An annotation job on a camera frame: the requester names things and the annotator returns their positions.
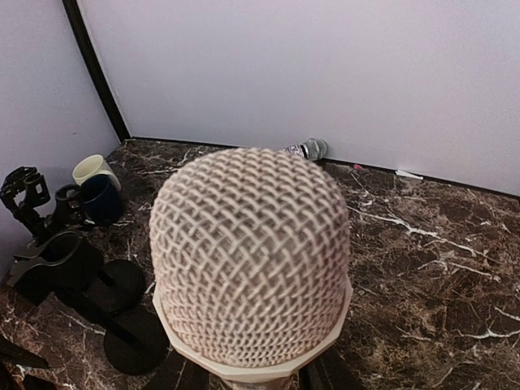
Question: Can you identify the black stand holding blue microphone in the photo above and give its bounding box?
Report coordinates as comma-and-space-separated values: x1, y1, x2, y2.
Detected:
55, 184, 145, 315

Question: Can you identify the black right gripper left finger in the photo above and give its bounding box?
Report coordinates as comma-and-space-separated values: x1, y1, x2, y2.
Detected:
156, 351, 209, 390

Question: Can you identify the black tripod shock-mount stand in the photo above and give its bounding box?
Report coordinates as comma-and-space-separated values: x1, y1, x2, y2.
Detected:
1, 167, 52, 246

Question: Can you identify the rhinestone silver-head microphone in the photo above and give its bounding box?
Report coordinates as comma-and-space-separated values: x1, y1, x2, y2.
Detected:
283, 138, 327, 162

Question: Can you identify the dark blue cup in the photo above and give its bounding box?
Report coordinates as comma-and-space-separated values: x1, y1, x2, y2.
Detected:
80, 174, 124, 227

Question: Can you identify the black stand holding orange microphone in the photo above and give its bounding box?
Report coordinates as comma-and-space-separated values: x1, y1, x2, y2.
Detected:
7, 230, 169, 375

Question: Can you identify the cream white microphone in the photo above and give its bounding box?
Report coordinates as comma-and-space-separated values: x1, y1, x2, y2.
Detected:
149, 149, 353, 389

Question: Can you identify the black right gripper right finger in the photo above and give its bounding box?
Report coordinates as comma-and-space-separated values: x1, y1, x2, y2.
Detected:
300, 349, 364, 390

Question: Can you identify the black stand holding purple microphone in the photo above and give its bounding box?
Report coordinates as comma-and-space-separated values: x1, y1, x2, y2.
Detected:
0, 336, 52, 390

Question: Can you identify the white paper cup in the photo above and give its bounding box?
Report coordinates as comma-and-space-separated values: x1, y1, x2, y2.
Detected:
72, 154, 121, 191

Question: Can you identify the black left corner frame post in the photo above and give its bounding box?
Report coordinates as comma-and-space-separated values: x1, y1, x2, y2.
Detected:
61, 0, 131, 142

